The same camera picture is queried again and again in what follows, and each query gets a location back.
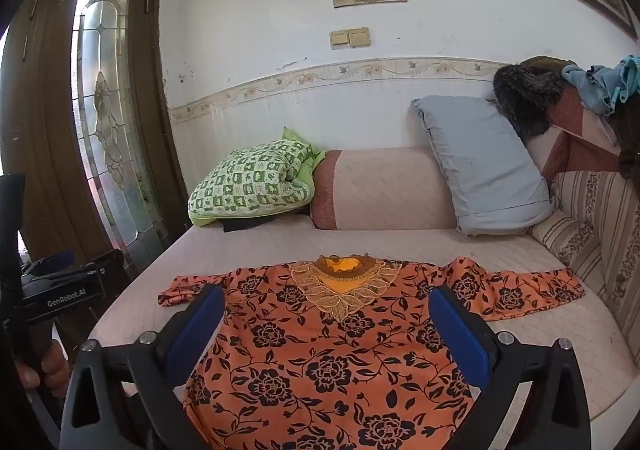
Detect pink and brown cushion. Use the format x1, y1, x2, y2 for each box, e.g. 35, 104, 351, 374
524, 80, 626, 183

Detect orange black floral blouse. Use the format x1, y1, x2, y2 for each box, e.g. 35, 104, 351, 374
158, 252, 586, 450

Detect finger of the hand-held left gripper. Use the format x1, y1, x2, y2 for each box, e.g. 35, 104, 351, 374
22, 250, 77, 281

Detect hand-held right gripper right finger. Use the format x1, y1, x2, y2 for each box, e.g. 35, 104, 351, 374
427, 286, 592, 450

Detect green checkered pillow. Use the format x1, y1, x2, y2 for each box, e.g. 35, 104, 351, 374
188, 126, 327, 228

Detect light blue cloth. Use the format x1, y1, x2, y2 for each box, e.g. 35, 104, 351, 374
562, 55, 640, 117

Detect dark brown cloth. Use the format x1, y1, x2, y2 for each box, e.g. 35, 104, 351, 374
612, 97, 640, 180

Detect striped floral back cushion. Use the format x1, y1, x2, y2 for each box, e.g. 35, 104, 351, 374
530, 170, 640, 381

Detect pink bolster cushion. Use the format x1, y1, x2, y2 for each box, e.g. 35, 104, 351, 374
310, 147, 458, 232

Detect pink quilted mattress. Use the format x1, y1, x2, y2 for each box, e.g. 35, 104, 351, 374
82, 220, 637, 426

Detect wooden door with leaded glass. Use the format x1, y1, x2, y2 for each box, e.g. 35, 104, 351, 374
0, 0, 190, 281

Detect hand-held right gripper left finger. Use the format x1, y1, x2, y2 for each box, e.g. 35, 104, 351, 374
59, 284, 227, 450

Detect grey pillow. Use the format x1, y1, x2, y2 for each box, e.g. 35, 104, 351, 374
411, 96, 558, 236

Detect person's left hand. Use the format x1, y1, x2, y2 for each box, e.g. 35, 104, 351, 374
14, 339, 69, 399

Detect dark furry cloth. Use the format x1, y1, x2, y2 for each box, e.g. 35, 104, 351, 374
492, 62, 568, 141

